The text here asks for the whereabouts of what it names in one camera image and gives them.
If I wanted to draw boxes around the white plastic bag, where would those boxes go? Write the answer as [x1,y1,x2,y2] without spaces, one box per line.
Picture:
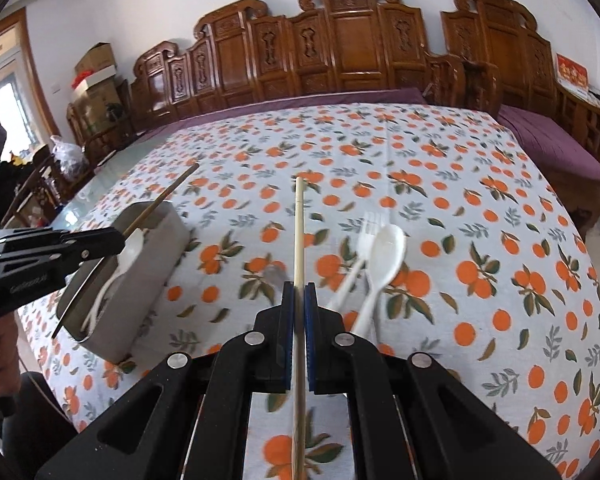
[49,134,89,182]

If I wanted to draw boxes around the white plastic spoon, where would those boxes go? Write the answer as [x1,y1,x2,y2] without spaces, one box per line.
[350,223,408,341]
[82,228,146,333]

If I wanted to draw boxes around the large printed cardboard box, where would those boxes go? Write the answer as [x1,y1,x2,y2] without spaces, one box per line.
[72,80,132,128]

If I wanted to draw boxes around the person's left hand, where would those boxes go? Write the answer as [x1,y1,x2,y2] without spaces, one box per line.
[0,309,22,399]

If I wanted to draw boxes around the orange fruit print tablecloth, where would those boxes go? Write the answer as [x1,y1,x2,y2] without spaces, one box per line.
[17,102,600,480]

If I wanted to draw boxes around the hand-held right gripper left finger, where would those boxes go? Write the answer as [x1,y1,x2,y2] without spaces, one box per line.
[35,281,296,480]

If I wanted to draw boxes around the white and red box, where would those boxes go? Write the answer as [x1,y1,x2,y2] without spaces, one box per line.
[70,64,117,92]

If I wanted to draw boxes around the long purple seat cushion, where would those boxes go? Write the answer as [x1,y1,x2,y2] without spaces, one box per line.
[170,87,427,127]

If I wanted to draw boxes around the carved wooden sofa bench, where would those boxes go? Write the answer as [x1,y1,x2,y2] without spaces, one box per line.
[130,0,502,134]

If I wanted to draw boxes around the small carved wooden chair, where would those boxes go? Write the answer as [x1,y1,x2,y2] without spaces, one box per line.
[65,102,137,167]

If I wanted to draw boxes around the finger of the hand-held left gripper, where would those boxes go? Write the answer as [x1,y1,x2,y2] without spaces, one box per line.
[0,226,126,262]
[0,245,125,307]

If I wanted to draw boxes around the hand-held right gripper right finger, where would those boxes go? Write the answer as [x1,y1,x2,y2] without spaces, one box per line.
[304,282,562,480]

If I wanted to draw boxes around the wooden chopstick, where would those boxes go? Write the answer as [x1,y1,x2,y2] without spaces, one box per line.
[123,163,201,237]
[294,176,307,480]

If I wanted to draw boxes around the white plastic fork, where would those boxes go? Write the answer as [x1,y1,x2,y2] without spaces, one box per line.
[325,211,387,311]

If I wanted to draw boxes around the brown cardboard box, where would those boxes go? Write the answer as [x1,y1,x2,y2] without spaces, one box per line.
[74,42,116,74]

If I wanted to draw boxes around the carved wooden armchair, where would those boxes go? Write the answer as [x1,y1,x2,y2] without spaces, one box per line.
[440,0,600,242]

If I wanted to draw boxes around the rectangular metal tray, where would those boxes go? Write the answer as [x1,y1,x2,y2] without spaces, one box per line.
[54,201,191,364]

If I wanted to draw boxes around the square purple seat cushion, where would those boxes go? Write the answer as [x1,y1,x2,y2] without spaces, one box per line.
[497,104,600,182]

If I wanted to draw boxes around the wood framed glass door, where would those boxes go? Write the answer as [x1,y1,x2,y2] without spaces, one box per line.
[0,9,59,162]

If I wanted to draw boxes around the red desk calendar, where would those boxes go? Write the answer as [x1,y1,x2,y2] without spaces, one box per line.
[555,53,591,92]

